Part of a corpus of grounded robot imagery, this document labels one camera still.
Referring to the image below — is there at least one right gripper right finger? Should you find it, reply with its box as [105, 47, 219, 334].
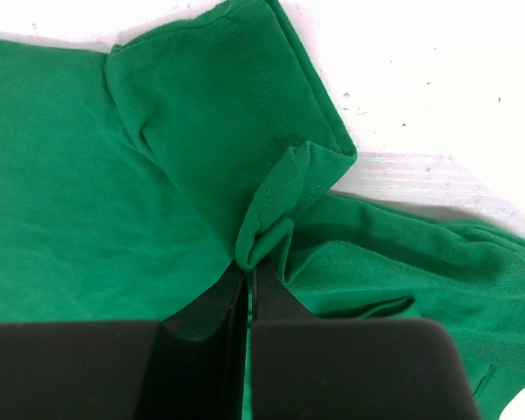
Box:
[250, 263, 480, 419]

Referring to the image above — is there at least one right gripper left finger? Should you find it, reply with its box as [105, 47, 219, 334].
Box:
[0, 265, 247, 419]

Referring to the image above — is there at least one green t-shirt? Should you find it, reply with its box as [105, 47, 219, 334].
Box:
[0, 1, 525, 419]

